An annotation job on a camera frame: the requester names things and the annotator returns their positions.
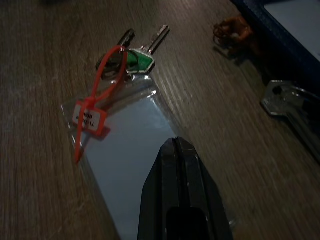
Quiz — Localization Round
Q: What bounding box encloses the green-headed key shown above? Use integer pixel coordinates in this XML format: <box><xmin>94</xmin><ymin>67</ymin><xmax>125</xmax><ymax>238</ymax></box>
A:
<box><xmin>125</xmin><ymin>24</ymin><xmax>171</xmax><ymax>76</ymax></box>

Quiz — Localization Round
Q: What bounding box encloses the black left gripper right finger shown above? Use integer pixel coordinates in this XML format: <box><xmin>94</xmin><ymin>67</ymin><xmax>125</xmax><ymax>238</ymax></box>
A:
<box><xmin>176</xmin><ymin>137</ymin><xmax>234</xmax><ymax>240</ymax></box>

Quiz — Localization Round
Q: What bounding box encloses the silver key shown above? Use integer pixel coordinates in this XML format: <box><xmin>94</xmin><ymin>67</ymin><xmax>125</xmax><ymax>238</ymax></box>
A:
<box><xmin>260</xmin><ymin>79</ymin><xmax>320</xmax><ymax>165</ymax></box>

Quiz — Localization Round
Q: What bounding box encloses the dark-headed key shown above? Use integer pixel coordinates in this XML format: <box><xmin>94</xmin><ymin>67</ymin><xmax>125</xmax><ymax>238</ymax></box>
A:
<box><xmin>96</xmin><ymin>28</ymin><xmax>136</xmax><ymax>79</ymax></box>

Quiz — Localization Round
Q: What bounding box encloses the red plastic seal tag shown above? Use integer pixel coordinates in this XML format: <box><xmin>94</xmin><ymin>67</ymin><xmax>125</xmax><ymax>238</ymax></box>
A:
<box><xmin>71</xmin><ymin>44</ymin><xmax>128</xmax><ymax>165</ymax></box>

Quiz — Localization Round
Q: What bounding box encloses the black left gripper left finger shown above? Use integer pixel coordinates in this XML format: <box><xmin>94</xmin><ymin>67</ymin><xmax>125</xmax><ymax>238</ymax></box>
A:
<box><xmin>136</xmin><ymin>137</ymin><xmax>191</xmax><ymax>240</ymax></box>

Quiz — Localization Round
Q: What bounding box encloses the brown knotted key charm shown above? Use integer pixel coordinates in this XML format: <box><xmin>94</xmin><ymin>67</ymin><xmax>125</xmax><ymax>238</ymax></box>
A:
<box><xmin>212</xmin><ymin>14</ymin><xmax>263</xmax><ymax>60</ymax></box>

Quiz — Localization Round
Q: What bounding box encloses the dark blue card holder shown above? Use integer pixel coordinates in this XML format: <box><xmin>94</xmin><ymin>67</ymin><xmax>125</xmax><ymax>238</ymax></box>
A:
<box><xmin>229</xmin><ymin>0</ymin><xmax>320</xmax><ymax>83</ymax></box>

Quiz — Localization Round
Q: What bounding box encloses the clear sleeve with white card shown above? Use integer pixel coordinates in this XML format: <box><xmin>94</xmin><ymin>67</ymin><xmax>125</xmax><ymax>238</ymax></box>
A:
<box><xmin>61</xmin><ymin>73</ymin><xmax>238</xmax><ymax>240</ymax></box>

